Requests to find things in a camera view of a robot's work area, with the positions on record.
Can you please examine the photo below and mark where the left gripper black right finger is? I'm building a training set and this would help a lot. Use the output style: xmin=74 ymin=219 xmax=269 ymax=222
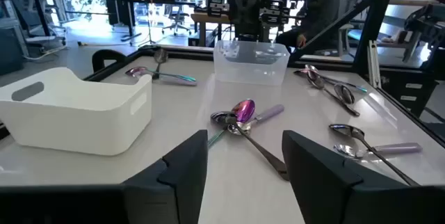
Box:
xmin=281 ymin=129 xmax=445 ymax=224

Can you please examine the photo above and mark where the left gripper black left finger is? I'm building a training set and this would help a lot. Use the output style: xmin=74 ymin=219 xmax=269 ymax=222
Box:
xmin=0 ymin=129 xmax=209 ymax=224

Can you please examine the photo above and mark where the black parts organizer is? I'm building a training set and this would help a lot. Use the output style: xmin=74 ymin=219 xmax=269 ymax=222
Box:
xmin=207 ymin=0 xmax=231 ymax=19
xmin=259 ymin=6 xmax=292 ymax=26

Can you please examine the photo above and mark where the wooden desk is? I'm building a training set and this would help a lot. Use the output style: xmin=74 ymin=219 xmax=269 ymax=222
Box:
xmin=190 ymin=11 xmax=232 ymax=47

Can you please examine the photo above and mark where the person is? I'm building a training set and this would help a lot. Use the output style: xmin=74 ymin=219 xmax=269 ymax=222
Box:
xmin=274 ymin=0 xmax=341 ymax=56

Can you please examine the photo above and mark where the black office chair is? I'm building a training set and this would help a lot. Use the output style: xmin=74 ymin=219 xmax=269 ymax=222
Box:
xmin=161 ymin=6 xmax=193 ymax=37

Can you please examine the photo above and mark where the clear plastic bin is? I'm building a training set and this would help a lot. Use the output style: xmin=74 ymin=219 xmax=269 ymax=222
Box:
xmin=213 ymin=39 xmax=291 ymax=87

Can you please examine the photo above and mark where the silver spoon pair right back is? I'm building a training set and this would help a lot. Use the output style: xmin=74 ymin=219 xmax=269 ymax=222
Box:
xmin=305 ymin=73 xmax=362 ymax=118

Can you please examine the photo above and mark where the white plastic bin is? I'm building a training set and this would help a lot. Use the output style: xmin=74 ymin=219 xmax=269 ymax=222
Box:
xmin=0 ymin=66 xmax=153 ymax=157

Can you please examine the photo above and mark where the black drawer cabinet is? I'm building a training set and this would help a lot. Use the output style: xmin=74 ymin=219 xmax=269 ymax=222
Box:
xmin=378 ymin=67 xmax=439 ymax=118

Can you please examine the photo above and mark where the aluminium extrusion bar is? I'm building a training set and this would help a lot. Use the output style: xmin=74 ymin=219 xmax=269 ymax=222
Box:
xmin=367 ymin=40 xmax=382 ymax=89

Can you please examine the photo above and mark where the black arched chair back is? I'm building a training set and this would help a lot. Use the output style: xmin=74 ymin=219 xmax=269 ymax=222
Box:
xmin=91 ymin=49 xmax=128 ymax=74

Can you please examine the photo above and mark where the black rig frame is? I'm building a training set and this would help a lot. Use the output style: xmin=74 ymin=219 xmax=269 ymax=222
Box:
xmin=290 ymin=0 xmax=399 ymax=75

